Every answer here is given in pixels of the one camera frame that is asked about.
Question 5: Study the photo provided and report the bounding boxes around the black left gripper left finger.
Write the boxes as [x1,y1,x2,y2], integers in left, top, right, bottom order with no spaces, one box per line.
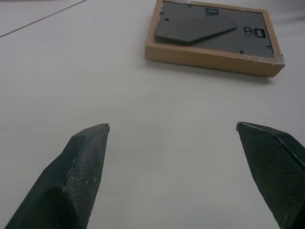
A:
[4,123,111,229]

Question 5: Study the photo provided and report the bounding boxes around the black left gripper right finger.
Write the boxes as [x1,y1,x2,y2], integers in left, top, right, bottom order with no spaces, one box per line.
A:
[235,121,305,229]

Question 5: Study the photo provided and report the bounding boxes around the wooden picture frame face down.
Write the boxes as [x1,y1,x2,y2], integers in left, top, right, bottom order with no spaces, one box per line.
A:
[144,0,285,78]

